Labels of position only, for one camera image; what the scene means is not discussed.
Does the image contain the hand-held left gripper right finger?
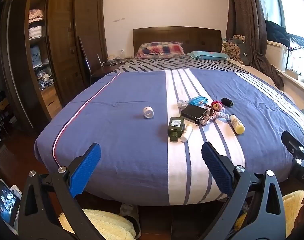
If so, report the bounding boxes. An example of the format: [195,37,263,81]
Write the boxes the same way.
[201,141,286,240]

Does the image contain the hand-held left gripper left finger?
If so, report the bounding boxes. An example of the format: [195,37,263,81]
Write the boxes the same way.
[18,142,102,240]

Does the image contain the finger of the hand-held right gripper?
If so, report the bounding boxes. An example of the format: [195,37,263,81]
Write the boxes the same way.
[281,130,304,157]

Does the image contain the small white bottle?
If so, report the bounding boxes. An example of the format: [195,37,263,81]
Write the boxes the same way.
[180,124,193,143]

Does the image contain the yellow lotion bottle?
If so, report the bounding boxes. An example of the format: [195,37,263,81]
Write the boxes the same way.
[229,114,245,135]

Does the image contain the brown sunglasses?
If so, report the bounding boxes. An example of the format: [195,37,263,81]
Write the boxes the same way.
[199,107,219,126]

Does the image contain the white lace trim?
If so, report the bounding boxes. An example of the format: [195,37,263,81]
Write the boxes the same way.
[216,107,230,120]

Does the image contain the dark green glass bottle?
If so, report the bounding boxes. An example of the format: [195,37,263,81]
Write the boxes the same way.
[168,117,185,142]

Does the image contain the black rectangular box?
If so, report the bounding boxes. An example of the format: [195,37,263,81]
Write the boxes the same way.
[180,104,208,125]

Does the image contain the blue wet wipes packet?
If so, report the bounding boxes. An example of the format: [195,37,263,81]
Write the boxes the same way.
[188,96,208,106]

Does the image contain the blue striped blanket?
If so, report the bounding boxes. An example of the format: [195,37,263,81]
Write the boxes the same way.
[34,69,304,207]

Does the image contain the grey slipper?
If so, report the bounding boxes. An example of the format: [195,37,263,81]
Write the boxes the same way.
[120,203,142,239]

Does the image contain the tablet with lit screen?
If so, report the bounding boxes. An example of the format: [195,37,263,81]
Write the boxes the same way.
[0,179,22,231]

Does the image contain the white storage box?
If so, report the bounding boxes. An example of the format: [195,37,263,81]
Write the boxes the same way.
[266,41,290,72]

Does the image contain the dark wooden nightstand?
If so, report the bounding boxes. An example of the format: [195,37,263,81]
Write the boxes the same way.
[90,66,122,84]

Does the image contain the metal drying rack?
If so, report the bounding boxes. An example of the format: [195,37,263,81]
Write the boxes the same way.
[286,32,304,88]

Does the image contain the crumpled clothes pile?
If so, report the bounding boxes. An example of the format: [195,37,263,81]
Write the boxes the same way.
[37,69,54,87]

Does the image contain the black folding chair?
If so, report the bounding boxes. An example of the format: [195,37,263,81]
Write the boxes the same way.
[77,36,93,85]

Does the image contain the black jacket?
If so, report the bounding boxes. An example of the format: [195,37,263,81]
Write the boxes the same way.
[265,20,292,48]

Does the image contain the patterned fabric bag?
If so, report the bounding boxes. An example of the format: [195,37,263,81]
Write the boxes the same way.
[221,35,250,65]

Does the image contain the teal pillow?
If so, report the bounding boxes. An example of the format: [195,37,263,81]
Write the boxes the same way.
[186,51,229,60]

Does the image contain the grey patterned bed sheet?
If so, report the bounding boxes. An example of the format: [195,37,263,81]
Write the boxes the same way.
[109,57,245,73]

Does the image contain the blue folded clothes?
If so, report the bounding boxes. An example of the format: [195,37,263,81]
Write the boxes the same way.
[30,45,49,68]

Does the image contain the dark wooden wardrobe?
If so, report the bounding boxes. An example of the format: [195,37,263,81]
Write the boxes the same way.
[0,0,108,130]

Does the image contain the brown curtain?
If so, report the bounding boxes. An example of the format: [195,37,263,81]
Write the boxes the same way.
[226,0,285,91]

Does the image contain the plaid pillow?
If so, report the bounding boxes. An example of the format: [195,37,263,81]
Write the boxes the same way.
[135,42,185,59]

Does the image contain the wooden bed headboard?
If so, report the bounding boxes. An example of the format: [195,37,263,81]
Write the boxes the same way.
[133,26,222,57]

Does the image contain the striped folded clothes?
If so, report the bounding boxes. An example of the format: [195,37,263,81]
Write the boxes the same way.
[29,26,43,39]

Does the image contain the pink folded clothes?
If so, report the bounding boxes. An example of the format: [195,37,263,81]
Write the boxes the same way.
[29,9,44,22]

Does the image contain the white charger cable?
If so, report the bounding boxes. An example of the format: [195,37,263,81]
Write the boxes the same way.
[102,54,128,67]

